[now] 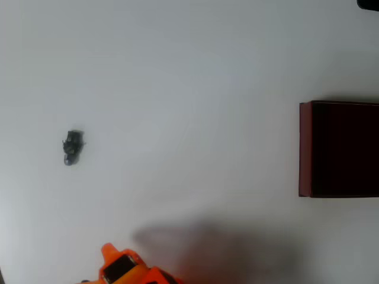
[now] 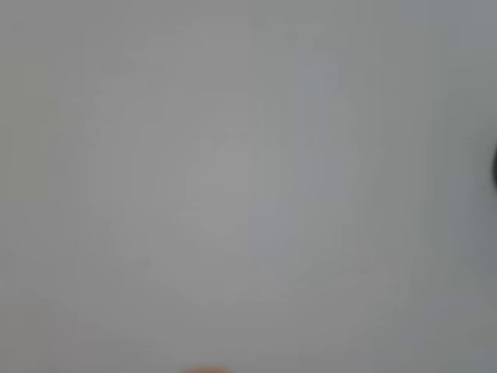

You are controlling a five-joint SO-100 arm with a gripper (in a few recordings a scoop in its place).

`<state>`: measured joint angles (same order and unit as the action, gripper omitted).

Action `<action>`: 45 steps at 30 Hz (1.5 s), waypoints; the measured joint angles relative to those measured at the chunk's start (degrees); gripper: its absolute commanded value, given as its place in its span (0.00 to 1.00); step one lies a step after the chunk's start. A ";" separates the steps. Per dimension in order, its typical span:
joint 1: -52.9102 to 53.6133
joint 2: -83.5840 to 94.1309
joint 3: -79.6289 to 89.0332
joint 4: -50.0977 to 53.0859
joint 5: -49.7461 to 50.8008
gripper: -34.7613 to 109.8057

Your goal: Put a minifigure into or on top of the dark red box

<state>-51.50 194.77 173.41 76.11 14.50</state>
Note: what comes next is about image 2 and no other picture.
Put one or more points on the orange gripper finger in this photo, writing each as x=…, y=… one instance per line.
x=206, y=370

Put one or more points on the black round object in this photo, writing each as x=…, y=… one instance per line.
x=495, y=165

